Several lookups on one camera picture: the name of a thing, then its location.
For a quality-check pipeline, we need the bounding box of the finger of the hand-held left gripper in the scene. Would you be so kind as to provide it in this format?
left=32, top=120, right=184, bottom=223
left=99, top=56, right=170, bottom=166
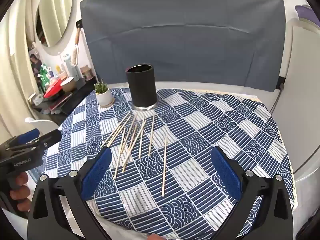
left=5, top=128, right=40, bottom=147
left=14, top=129, right=62, bottom=155

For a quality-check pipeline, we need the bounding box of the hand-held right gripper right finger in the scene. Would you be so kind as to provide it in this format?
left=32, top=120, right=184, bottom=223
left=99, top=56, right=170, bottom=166
left=211, top=145, right=293, bottom=240

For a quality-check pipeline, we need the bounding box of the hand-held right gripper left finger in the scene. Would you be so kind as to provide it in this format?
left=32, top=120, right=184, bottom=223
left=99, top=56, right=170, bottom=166
left=27, top=146, right=113, bottom=240

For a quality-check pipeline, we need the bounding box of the pile of chopsticks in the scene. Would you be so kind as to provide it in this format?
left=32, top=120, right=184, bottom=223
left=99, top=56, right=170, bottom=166
left=101, top=111, right=168, bottom=197

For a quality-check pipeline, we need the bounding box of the black cylindrical cup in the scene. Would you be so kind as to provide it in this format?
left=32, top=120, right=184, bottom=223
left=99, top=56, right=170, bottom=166
left=125, top=64, right=158, bottom=111

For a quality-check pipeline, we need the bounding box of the person's left hand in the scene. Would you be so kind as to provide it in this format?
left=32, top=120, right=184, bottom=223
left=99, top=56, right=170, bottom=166
left=9, top=173, right=30, bottom=200

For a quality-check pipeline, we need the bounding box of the blue white patterned tablecloth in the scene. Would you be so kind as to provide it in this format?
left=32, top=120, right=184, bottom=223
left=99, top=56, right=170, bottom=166
left=27, top=87, right=299, bottom=238

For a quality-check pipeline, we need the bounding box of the black side desk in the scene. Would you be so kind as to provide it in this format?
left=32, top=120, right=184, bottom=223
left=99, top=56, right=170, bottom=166
left=32, top=81, right=100, bottom=116

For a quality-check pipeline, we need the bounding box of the red plate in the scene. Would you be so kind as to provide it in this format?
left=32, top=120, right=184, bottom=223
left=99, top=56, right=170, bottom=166
left=43, top=79, right=63, bottom=99

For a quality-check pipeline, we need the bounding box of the beige bowl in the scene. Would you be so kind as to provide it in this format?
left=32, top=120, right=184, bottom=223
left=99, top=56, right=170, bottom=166
left=60, top=77, right=76, bottom=92

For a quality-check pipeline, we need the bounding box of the green packet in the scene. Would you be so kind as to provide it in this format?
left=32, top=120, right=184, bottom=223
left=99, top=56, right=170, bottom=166
left=39, top=64, right=52, bottom=90

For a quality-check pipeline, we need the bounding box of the succulent in white pot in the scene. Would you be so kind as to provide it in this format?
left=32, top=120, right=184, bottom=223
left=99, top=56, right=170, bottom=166
left=94, top=79, right=113, bottom=105

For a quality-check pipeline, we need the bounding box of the round wooden coaster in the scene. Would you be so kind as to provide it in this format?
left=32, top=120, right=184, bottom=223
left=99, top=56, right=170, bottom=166
left=99, top=97, right=115, bottom=109

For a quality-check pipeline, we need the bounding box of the pink jar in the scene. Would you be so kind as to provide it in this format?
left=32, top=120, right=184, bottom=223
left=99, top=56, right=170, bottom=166
left=80, top=65, right=93, bottom=81

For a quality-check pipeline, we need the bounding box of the white cabinet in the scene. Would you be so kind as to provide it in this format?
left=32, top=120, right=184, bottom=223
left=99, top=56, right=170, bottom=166
left=279, top=17, right=320, bottom=183

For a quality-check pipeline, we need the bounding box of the purple cloth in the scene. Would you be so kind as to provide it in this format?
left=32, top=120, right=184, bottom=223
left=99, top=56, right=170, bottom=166
left=294, top=4, right=318, bottom=21

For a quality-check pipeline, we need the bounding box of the wooden handle brush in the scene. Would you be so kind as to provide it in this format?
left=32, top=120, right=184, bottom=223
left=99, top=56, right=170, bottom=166
left=71, top=27, right=81, bottom=67

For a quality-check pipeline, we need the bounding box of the black cable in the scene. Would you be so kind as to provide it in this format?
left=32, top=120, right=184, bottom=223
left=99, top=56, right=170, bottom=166
left=269, top=76, right=285, bottom=115

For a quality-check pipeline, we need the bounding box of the oval wall mirror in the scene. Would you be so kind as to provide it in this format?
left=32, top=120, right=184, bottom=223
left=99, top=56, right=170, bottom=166
left=35, top=0, right=77, bottom=56

